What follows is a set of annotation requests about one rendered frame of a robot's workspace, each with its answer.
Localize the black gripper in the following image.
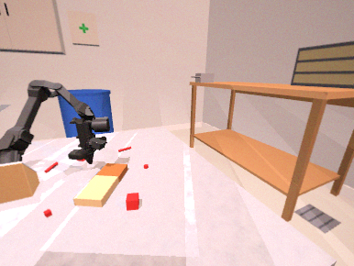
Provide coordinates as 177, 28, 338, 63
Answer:
68, 132, 96, 164

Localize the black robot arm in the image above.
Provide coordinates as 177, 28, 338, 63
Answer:
0, 80, 110, 165

